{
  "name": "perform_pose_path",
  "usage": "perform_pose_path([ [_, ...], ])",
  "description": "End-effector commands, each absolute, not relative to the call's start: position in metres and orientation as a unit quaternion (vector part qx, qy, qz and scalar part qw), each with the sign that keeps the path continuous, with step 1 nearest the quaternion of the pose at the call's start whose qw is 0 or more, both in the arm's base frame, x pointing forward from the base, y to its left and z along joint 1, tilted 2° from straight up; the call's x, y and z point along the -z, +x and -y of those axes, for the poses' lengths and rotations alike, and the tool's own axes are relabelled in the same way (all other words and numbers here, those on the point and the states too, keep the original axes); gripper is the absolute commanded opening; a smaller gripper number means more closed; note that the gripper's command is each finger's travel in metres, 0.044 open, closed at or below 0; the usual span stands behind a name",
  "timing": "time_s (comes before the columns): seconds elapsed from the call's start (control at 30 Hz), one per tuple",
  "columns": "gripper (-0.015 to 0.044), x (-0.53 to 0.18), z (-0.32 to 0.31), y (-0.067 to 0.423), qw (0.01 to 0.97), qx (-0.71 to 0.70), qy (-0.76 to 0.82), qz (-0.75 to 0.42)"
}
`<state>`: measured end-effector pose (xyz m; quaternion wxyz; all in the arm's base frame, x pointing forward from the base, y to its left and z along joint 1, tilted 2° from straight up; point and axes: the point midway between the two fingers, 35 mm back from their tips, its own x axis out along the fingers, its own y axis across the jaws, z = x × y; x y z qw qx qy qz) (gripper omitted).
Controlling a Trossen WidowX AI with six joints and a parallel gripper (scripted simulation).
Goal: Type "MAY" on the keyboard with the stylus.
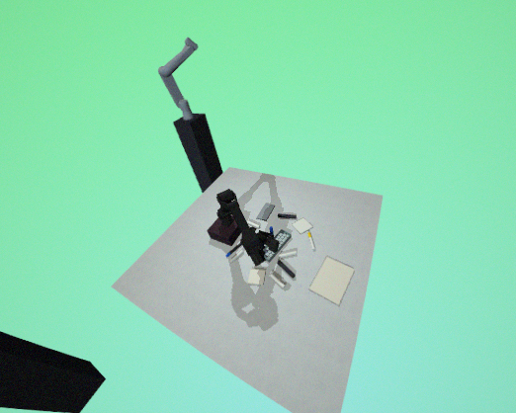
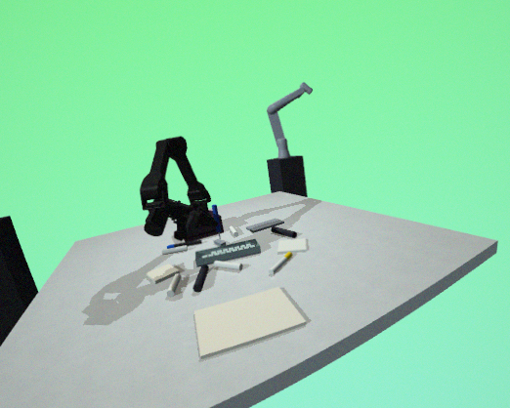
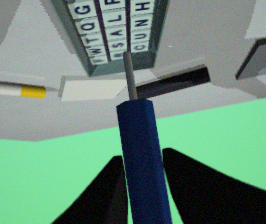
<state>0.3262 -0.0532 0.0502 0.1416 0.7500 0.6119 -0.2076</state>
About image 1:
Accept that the letter keyboard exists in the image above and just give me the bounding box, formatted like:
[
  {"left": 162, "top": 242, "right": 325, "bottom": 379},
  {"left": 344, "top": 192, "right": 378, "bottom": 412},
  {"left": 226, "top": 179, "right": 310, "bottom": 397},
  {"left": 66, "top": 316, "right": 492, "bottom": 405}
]
[{"left": 263, "top": 229, "right": 292, "bottom": 263}]

